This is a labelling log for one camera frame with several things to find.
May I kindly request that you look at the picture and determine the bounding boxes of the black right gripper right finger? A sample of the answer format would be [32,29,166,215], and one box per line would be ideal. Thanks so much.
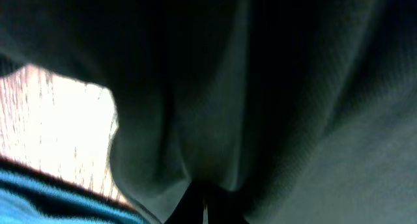
[207,185,248,224]

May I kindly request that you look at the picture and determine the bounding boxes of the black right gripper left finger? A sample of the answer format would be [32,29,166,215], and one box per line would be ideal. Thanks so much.
[165,182,204,224]

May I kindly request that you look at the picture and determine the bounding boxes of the blue polo shirt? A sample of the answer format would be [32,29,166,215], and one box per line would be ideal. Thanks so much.
[1,0,416,223]

